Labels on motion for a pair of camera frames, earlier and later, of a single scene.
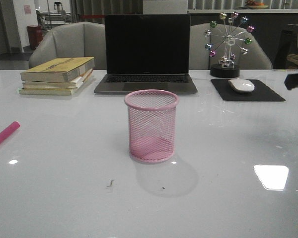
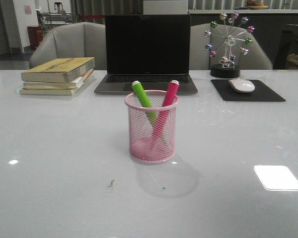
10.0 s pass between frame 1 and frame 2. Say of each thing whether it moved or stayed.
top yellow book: stayed
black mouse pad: stayed
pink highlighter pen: moved
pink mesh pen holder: stayed
